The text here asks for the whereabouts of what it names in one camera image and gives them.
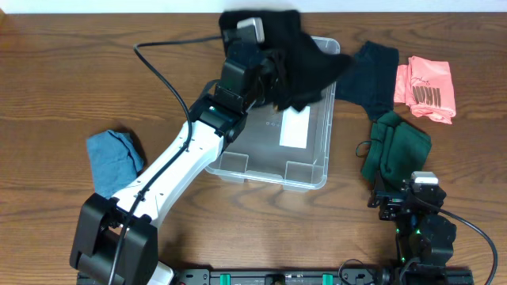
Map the blue cloth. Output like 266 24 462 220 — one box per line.
86 130 144 199

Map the pink folded shirt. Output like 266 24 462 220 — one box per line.
394 56 456 124

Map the black knit garment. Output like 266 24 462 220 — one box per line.
219 9 353 111

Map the dark navy folded garment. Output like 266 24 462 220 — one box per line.
335 41 399 121

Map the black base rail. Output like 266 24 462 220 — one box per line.
77 264 475 285

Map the clear plastic storage bin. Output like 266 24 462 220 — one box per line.
204 36 341 193

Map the dark green garment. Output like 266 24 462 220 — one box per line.
361 112 432 191

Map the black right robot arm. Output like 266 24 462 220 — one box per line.
368 175 456 268

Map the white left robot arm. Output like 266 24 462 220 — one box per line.
70 40 284 284

